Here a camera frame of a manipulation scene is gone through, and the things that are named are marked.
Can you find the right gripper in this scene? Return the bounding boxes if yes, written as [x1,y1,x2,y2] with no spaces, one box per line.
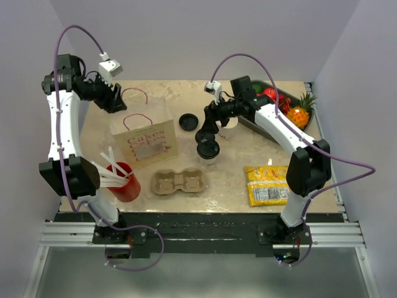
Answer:
[200,94,243,135]

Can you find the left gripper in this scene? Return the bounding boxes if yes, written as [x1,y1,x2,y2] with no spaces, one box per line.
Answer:
[81,71,127,113]

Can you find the black coffee lid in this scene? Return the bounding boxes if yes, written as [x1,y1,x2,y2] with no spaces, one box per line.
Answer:
[179,113,199,131]
[195,130,206,143]

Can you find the white paper cup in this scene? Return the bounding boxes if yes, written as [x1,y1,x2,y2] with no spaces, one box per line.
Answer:
[197,140,220,166]
[216,117,238,139]

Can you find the brown paper bag pink handles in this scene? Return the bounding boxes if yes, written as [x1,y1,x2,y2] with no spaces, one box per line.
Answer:
[109,88,179,169]

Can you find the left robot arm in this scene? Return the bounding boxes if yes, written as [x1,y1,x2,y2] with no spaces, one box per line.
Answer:
[39,53,128,243]

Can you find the grey fruit tray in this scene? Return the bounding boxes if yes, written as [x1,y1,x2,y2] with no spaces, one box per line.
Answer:
[238,80,314,142]

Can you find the green lime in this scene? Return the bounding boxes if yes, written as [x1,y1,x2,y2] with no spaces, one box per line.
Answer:
[252,84,264,94]

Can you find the white wrapped straws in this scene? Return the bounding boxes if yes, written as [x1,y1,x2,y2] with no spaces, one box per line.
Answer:
[91,146,133,188]

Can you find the yellow snack bag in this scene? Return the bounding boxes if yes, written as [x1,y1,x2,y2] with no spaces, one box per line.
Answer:
[244,165,290,207]

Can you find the red apple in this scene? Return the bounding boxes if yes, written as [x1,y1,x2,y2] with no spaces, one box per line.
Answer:
[262,88,277,102]

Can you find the red cherries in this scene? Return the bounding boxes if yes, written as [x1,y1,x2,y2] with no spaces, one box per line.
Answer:
[278,94,291,115]

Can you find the red straw holder cup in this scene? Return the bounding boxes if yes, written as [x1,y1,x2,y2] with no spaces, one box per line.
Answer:
[108,161,141,202]

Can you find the toy pineapple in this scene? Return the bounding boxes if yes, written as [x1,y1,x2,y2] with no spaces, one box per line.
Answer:
[286,93,317,130]

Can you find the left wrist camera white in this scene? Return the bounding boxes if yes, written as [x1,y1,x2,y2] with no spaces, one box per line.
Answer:
[98,52,123,86]

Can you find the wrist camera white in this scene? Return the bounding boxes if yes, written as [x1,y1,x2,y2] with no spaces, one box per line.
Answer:
[98,52,123,86]
[204,81,222,105]

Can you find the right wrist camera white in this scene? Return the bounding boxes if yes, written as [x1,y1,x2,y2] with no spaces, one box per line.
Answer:
[204,81,222,105]

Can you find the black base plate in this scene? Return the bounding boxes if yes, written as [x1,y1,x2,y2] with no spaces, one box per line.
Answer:
[45,212,343,259]

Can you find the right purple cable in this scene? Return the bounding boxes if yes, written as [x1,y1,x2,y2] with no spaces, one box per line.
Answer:
[210,53,376,268]

